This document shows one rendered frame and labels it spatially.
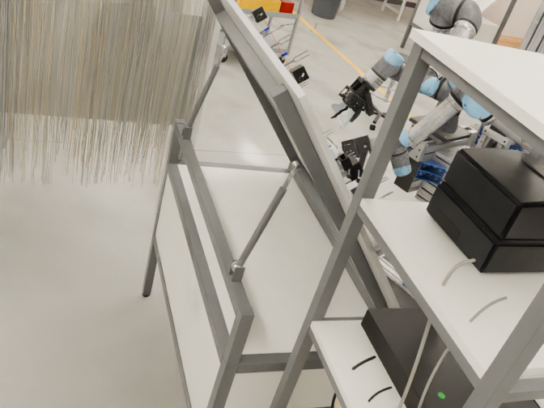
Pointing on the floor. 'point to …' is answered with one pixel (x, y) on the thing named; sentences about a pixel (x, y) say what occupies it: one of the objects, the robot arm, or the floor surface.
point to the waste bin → (325, 8)
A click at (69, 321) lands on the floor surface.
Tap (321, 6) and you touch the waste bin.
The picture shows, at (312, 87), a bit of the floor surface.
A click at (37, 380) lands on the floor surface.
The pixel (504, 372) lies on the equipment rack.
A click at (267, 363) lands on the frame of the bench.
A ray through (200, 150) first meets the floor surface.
